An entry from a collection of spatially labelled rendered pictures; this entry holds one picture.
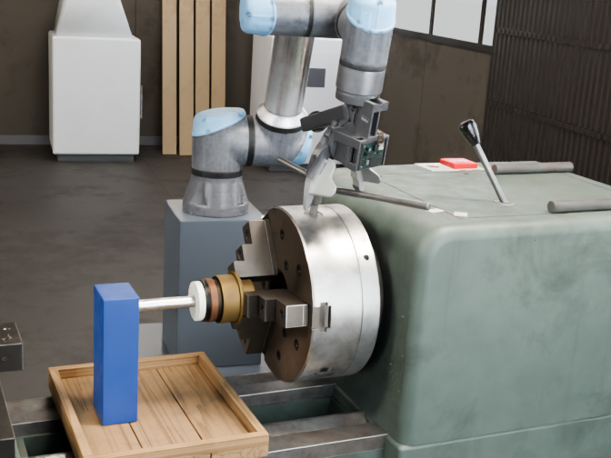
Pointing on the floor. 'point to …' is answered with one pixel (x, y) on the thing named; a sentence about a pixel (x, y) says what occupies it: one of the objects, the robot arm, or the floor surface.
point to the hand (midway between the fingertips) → (330, 200)
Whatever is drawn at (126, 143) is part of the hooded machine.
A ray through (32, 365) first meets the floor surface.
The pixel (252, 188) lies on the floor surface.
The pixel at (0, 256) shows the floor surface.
